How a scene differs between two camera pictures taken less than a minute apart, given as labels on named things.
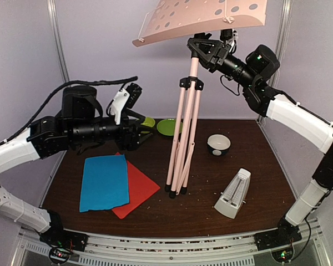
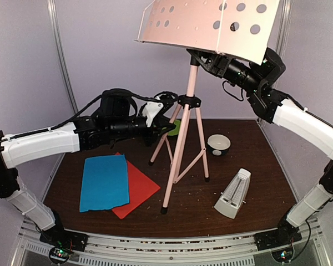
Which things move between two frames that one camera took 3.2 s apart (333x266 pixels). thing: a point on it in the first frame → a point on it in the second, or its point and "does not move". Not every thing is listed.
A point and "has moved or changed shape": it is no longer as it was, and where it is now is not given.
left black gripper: [131, 142] → [156, 130]
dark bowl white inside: [218, 144] does not move
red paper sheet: [140, 188] does not move
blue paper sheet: [104, 183] does not move
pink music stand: [191, 20] has moved or changed shape
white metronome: [233, 195] does not move
